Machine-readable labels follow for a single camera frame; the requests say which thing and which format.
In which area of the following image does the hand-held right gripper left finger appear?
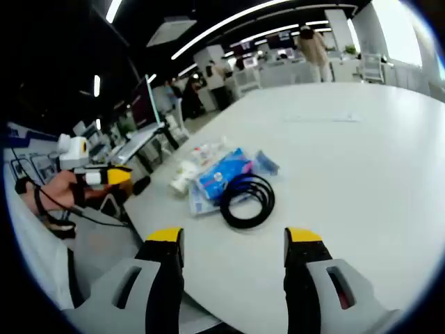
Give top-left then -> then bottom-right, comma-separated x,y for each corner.
64,228 -> 185,334

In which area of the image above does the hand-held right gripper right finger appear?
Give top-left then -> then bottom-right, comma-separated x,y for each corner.
283,226 -> 403,334

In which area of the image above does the clear packet light blue mask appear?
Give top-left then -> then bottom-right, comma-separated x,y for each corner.
188,180 -> 254,217

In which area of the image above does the clear plastic water bottle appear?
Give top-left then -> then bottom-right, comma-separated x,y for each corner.
192,136 -> 238,168

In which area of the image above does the blue tissue packet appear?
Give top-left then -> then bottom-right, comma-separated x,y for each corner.
195,147 -> 255,203

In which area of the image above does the person's left hand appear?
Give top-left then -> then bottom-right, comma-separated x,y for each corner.
33,170 -> 118,215

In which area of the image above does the open laptop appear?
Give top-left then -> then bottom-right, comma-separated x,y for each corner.
113,74 -> 166,165

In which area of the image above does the white table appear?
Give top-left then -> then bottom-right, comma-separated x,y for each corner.
123,81 -> 445,334

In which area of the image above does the white chair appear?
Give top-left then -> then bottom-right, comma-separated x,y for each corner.
357,51 -> 387,84

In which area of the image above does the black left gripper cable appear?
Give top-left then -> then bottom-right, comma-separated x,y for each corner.
34,187 -> 137,231

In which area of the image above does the black wrist strap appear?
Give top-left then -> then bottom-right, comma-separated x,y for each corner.
15,176 -> 46,216

